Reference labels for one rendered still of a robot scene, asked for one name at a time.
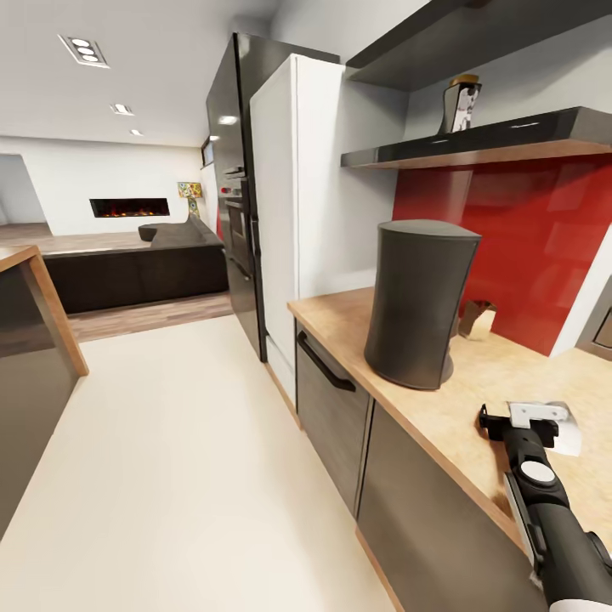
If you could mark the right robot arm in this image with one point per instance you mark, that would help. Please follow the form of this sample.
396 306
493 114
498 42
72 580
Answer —
575 567

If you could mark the fridge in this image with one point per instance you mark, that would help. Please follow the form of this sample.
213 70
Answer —
317 220

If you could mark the bottle of coffee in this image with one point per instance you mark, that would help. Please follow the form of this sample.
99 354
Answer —
458 101

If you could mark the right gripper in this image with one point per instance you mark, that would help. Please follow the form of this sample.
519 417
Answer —
540 433

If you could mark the paper coffee filter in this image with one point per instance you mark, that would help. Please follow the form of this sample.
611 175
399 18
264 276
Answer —
569 439

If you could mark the oven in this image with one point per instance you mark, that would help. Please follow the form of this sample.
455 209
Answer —
237 199

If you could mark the dishwasher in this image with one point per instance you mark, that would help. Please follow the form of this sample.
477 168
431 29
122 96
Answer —
332 406

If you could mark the coffee maker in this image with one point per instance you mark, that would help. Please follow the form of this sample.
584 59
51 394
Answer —
422 269

